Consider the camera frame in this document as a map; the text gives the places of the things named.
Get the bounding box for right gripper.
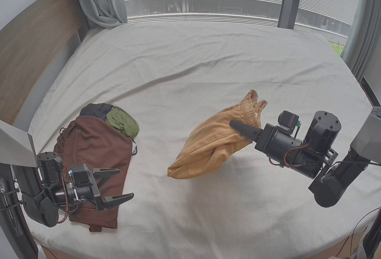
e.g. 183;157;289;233
254;123;305;164

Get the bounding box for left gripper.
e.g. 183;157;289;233
63;167;135;212

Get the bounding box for tan shorts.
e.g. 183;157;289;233
167;89;268;181

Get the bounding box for bed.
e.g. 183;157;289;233
0;0;381;259

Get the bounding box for brown shorts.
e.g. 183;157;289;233
54;115;133;233

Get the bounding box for olive green garment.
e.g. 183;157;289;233
106;106;140;138

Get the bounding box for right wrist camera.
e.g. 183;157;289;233
278;110;301;134

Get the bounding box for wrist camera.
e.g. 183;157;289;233
70;163;90;188
278;110;301;134

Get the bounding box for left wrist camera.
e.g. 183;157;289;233
70;163;90;188

